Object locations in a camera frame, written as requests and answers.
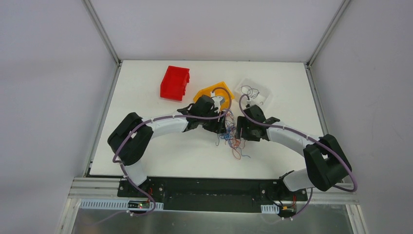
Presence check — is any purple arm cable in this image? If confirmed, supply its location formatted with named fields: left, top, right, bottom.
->
left=112, top=87, right=233, bottom=217
left=238, top=94, right=359, bottom=194

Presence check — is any blue orange cable bundle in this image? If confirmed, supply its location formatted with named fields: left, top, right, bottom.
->
left=214, top=111, right=252, bottom=160

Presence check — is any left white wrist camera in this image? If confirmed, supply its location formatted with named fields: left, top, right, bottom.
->
left=210, top=92, right=225, bottom=113

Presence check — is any yellow plastic bin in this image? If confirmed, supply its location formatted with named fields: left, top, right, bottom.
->
left=193, top=81, right=235, bottom=111

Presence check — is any dark grey cable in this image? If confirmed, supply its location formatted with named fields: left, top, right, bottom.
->
left=240, top=85, right=267, bottom=106

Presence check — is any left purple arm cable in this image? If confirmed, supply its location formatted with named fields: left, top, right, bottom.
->
left=112, top=87, right=233, bottom=217

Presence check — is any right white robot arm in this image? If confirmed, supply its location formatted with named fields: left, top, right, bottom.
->
left=238, top=105, right=358, bottom=200

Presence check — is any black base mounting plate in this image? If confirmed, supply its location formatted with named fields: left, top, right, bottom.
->
left=117, top=177, right=308, bottom=213

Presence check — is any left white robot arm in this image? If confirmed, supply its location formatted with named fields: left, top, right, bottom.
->
left=107, top=95, right=225, bottom=197

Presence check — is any white plastic bin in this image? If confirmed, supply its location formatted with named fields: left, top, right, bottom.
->
left=233, top=78, right=273, bottom=109

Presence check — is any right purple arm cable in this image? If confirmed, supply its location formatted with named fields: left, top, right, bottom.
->
left=238, top=94, right=359, bottom=194

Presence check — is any red plastic bin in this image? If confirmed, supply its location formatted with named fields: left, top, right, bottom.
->
left=160, top=66, right=190, bottom=101

